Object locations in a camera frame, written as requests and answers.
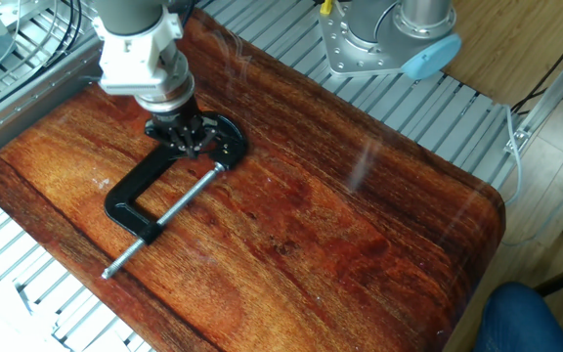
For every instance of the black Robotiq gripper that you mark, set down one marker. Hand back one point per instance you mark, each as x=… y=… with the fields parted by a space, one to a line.
x=176 y=119

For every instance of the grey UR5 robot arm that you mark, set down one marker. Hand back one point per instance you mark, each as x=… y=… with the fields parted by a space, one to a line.
x=125 y=14

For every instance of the black C-clamp with silver screw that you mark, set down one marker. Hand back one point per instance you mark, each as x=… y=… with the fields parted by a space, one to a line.
x=130 y=195

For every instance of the glossy wood-pattern mat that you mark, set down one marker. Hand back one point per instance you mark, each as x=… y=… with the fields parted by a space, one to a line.
x=286 y=220

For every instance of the yellow plastic clip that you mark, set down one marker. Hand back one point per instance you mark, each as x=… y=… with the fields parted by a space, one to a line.
x=326 y=7

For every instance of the blue jeans leg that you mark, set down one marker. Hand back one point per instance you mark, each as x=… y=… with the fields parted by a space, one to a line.
x=521 y=322

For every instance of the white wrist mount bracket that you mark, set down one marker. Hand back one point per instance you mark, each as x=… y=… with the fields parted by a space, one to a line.
x=125 y=63

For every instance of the grey aluminium frame rail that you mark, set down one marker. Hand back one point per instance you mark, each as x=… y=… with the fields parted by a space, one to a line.
x=32 y=98

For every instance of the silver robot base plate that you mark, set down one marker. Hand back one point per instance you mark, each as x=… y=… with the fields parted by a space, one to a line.
x=340 y=49

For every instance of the aluminium profile post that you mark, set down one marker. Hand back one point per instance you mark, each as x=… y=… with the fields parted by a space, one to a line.
x=550 y=93

